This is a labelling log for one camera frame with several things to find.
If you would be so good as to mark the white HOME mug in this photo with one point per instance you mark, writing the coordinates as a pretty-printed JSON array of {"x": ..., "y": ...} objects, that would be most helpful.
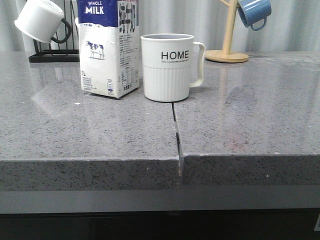
[{"x": 167, "y": 64}]

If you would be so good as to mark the white blue milk carton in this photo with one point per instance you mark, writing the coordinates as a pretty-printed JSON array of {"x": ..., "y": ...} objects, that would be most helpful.
[{"x": 109, "y": 46}]

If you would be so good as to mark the wooden mug tree stand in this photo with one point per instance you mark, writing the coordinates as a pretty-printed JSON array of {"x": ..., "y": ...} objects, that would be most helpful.
[{"x": 226, "y": 55}]

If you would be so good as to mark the blue enamel mug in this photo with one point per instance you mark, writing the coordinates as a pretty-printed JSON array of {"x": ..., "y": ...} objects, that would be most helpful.
[{"x": 254, "y": 13}]

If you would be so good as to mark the black wire mug rack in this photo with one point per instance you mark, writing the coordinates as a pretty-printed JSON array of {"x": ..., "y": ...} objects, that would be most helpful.
[{"x": 60, "y": 52}]

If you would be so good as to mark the white mug black handle left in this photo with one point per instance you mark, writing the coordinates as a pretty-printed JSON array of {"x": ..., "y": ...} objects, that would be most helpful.
[{"x": 40, "y": 19}]

